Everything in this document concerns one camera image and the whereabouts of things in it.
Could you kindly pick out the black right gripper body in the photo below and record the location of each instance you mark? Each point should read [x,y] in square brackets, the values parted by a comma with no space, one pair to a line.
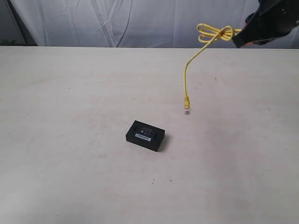
[272,20]

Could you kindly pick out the small black network box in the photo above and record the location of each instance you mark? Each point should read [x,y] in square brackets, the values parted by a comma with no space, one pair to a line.
[145,135]

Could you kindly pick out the white backdrop curtain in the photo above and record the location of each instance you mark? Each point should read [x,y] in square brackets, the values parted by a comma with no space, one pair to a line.
[117,23]

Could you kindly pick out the green plant leaves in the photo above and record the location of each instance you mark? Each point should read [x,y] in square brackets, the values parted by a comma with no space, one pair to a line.
[6,42]

